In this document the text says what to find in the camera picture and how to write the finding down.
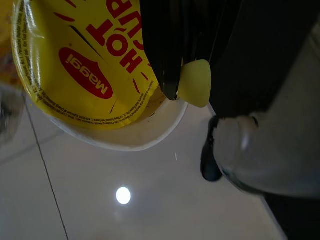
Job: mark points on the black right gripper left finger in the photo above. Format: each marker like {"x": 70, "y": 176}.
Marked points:
{"x": 165, "y": 50}

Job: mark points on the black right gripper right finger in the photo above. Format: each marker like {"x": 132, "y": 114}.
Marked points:
{"x": 245, "y": 50}

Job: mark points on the yellow noodle cup peeled lid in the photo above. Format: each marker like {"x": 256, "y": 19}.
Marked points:
{"x": 75, "y": 75}

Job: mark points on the grey robot right leg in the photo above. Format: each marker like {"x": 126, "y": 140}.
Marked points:
{"x": 275, "y": 137}

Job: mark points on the black robot right foot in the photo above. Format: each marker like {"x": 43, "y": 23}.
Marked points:
{"x": 210, "y": 155}

